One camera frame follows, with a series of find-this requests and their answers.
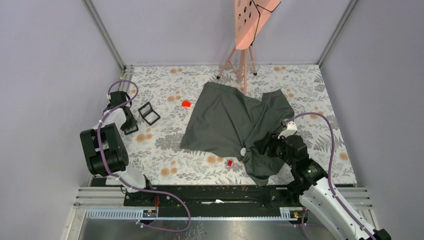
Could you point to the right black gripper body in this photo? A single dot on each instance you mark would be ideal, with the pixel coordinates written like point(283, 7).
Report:
point(277, 148)

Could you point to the round brooch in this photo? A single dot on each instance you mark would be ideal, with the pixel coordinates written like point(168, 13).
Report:
point(243, 152)

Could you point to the dark grey t-shirt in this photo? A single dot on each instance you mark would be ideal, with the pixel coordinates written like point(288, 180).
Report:
point(224, 121)

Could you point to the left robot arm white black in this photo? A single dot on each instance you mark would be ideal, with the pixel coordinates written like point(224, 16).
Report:
point(104, 150)

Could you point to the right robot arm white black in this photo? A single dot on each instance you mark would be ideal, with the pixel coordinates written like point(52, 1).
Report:
point(316, 192)

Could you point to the red house-shaped toy block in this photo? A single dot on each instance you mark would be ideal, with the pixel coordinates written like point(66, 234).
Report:
point(186, 104)

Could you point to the pink music stand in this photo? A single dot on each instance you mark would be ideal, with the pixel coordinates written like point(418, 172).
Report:
point(250, 16)

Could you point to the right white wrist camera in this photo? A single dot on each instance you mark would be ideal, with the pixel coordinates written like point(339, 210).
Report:
point(289, 128)

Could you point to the black frame display box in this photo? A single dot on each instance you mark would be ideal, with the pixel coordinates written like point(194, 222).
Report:
point(130, 129)
point(148, 114)

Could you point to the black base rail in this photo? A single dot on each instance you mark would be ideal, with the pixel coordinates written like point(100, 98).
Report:
point(219, 201)

